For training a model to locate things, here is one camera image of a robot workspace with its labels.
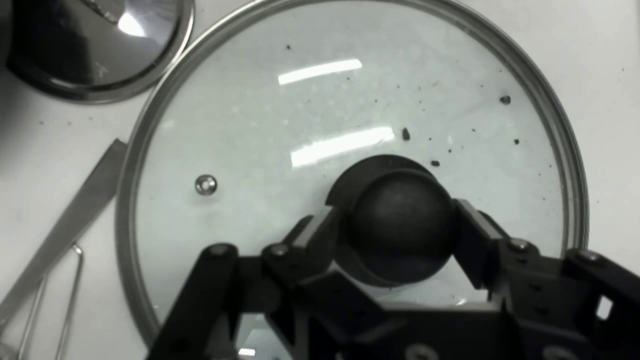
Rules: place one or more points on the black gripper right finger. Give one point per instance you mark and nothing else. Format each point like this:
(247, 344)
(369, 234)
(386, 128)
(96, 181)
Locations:
(572, 301)

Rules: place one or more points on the glass lid with black knob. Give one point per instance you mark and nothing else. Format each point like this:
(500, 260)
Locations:
(301, 101)

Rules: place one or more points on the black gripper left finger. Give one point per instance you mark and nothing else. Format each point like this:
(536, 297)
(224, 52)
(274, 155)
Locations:
(213, 301)

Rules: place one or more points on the white plastic tray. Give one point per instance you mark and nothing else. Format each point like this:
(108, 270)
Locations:
(613, 101)

